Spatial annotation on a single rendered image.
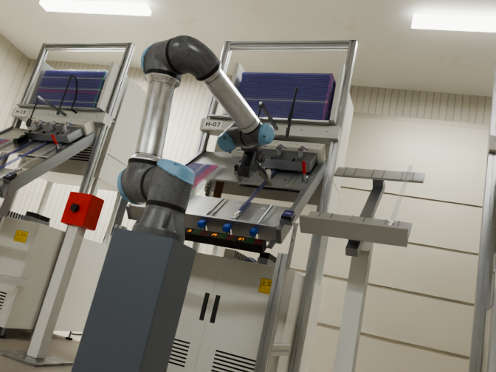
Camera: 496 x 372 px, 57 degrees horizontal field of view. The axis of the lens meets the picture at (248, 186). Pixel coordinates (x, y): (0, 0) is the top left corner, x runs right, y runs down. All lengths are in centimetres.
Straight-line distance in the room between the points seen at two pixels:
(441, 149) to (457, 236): 88
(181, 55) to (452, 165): 376
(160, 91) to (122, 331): 73
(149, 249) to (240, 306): 88
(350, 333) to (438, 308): 294
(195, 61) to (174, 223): 50
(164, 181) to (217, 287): 89
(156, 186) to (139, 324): 38
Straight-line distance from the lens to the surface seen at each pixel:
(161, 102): 148
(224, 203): 194
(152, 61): 153
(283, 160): 219
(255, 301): 202
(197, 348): 211
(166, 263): 121
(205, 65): 146
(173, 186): 130
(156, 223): 127
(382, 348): 450
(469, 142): 499
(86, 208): 231
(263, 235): 174
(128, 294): 124
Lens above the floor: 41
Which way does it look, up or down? 15 degrees up
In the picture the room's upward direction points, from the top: 13 degrees clockwise
